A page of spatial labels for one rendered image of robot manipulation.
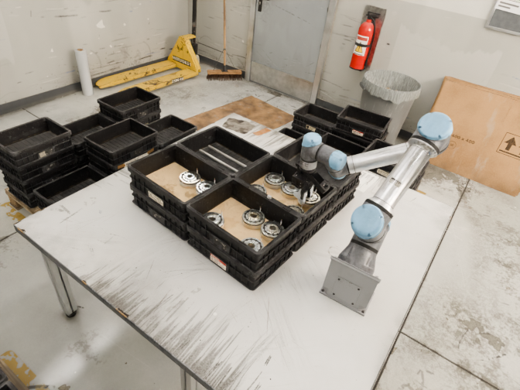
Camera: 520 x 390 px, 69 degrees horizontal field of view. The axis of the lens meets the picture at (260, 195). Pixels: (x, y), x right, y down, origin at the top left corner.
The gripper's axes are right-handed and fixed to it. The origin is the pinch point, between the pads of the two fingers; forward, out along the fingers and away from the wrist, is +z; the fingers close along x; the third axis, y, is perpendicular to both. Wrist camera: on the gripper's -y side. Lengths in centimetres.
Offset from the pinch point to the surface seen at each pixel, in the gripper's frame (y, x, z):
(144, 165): 70, 37, -6
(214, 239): 14.2, 46.3, -2.6
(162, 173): 66, 31, 1
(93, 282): 41, 88, 8
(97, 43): 349, -106, 52
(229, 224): 17.6, 33.8, 0.8
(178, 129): 155, -53, 55
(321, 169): 12.0, -34.5, 8.0
